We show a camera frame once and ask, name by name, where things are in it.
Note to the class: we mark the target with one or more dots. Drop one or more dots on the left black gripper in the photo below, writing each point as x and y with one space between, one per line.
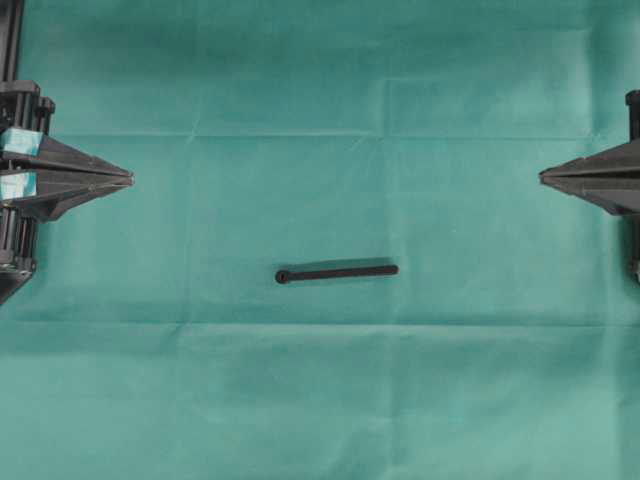
45 195

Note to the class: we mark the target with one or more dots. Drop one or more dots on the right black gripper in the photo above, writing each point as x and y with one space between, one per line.
618 197

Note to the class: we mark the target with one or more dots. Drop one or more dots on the green table cloth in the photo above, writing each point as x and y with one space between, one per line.
337 260

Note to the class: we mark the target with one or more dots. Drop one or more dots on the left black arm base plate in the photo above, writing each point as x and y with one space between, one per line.
11 281

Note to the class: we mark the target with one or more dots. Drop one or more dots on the black aluminium frame rail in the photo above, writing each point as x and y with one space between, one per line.
11 15

